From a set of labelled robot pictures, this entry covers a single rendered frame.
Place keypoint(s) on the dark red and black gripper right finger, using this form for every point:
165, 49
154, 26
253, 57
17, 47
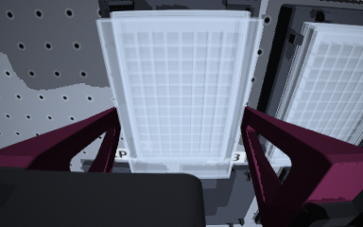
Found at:
323, 169

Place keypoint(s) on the white rectangular plate lid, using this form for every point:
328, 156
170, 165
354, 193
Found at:
326, 93

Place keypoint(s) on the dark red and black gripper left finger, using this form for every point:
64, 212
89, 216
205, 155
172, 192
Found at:
55, 149

